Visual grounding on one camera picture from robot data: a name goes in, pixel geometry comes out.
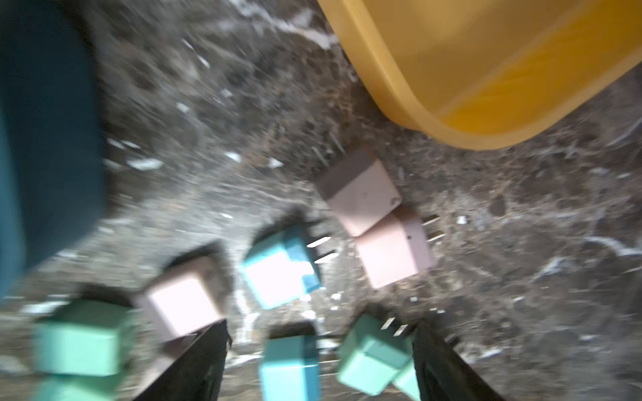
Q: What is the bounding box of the green plug lower left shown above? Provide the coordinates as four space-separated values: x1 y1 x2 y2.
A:
32 373 125 401

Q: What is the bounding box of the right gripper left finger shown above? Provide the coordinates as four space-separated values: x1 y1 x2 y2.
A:
135 320 232 401

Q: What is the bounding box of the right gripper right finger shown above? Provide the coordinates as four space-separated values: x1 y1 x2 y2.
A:
413 322 505 401

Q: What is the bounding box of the green plug upper left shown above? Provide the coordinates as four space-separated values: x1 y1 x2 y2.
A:
34 299 135 377

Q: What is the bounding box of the green plug right outer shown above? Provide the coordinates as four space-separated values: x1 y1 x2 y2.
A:
392 359 421 401

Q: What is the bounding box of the teal storage box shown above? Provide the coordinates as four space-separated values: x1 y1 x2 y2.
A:
1 1 106 295

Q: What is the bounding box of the yellow storage box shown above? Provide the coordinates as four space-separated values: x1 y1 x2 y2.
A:
320 1 641 150

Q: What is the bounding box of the blue plug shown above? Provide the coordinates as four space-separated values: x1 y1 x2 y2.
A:
241 224 339 310
258 335 321 401

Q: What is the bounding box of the green plug right inner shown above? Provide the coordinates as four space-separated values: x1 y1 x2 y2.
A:
336 314 411 396

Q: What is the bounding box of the green plug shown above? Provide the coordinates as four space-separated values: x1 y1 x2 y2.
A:
336 314 411 396
392 359 421 401
34 299 135 377
32 373 125 401

